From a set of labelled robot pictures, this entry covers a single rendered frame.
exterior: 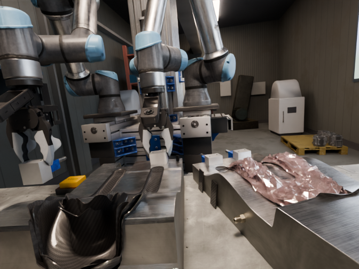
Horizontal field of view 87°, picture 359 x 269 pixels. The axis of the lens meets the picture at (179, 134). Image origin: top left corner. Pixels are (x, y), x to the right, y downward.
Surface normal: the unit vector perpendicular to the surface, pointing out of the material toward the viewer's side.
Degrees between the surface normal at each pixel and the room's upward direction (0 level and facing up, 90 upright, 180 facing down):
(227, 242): 0
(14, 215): 7
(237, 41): 90
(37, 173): 90
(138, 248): 84
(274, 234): 90
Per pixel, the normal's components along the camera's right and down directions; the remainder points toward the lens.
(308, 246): -0.96, 0.13
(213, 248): -0.08, -0.98
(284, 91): -0.12, -0.14
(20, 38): 0.78, 0.05
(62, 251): 0.11, -0.83
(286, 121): -0.10, 0.18
